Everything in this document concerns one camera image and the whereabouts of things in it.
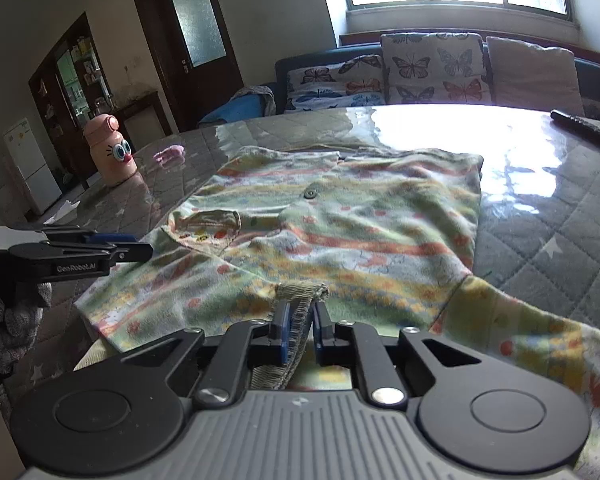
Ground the blue cloth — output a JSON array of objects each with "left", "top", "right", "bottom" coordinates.
[{"left": 198, "top": 95, "right": 273, "bottom": 127}]

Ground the dark wooden side cabinet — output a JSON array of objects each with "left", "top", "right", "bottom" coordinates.
[{"left": 114, "top": 91, "right": 174, "bottom": 153}]

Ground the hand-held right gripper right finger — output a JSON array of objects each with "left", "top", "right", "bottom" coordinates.
[{"left": 312, "top": 300, "right": 483, "bottom": 409}]

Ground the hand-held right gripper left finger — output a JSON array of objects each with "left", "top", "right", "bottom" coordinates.
[{"left": 122, "top": 302, "right": 293, "bottom": 409}]

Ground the grey cloth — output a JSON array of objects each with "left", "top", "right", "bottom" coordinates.
[{"left": 230, "top": 85, "right": 277, "bottom": 116}]

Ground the white paper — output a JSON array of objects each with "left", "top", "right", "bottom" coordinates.
[{"left": 42, "top": 199, "right": 84, "bottom": 225}]

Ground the small pink object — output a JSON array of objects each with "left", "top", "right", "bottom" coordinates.
[{"left": 152, "top": 145, "right": 186, "bottom": 164}]

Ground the person's left hand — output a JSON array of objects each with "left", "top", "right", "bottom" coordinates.
[{"left": 0, "top": 284, "right": 53, "bottom": 376}]

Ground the dark wooden display cabinet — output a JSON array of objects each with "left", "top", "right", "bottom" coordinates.
[{"left": 28, "top": 12, "right": 117, "bottom": 181}]

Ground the green floral children's shirt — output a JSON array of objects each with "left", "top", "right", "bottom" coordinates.
[{"left": 75, "top": 145, "right": 600, "bottom": 480}]

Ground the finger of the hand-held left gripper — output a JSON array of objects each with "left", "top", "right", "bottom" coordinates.
[
  {"left": 40, "top": 228, "right": 136, "bottom": 247},
  {"left": 107, "top": 243, "right": 153, "bottom": 266}
]

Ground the plain white cushion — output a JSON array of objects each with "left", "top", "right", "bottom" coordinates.
[{"left": 486, "top": 36, "right": 587, "bottom": 117}]

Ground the pink cartoon bottle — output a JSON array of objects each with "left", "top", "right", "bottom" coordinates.
[{"left": 82, "top": 114, "right": 139, "bottom": 184}]

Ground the quilted grey table cover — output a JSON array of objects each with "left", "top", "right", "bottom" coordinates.
[{"left": 0, "top": 102, "right": 600, "bottom": 480}]

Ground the butterfly print back cushion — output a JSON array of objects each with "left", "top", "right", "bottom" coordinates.
[{"left": 380, "top": 32, "right": 493, "bottom": 106}]

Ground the dark blue sofa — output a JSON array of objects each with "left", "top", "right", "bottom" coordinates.
[{"left": 198, "top": 42, "right": 600, "bottom": 127}]

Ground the dark wooden door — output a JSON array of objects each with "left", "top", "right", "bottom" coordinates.
[{"left": 127, "top": 0, "right": 246, "bottom": 133}]

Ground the white refrigerator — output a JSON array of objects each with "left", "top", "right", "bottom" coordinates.
[{"left": 2, "top": 117, "right": 64, "bottom": 216}]

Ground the black remote control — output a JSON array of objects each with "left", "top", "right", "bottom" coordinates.
[{"left": 551, "top": 109, "right": 600, "bottom": 154}]

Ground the butterfly print seat cushion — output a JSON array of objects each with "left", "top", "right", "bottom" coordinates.
[{"left": 285, "top": 55, "right": 388, "bottom": 111}]

